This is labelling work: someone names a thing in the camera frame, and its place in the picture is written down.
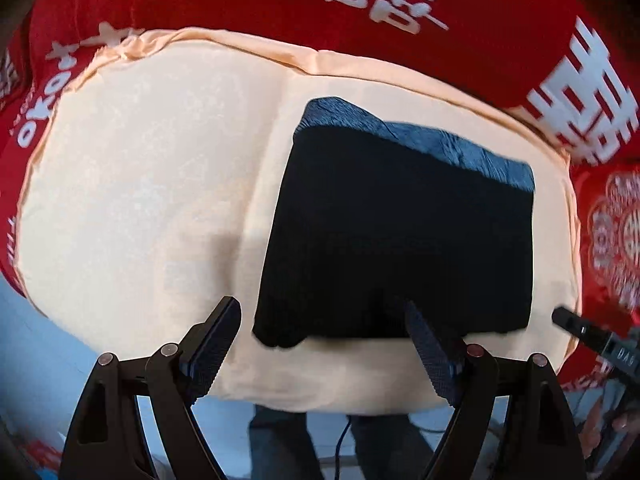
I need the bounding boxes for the peach cushion cover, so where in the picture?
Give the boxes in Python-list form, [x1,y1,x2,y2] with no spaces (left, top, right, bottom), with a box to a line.
[14,28,582,415]

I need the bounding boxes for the person's legs in jeans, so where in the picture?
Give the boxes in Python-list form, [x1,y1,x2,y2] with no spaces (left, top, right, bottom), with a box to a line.
[248,405,434,480]

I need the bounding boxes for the black pants with grey trim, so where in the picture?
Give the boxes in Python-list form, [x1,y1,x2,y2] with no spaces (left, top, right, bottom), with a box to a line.
[253,96,535,349]

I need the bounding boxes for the person's right hand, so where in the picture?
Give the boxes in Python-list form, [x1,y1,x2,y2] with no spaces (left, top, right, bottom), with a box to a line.
[579,396,640,458]

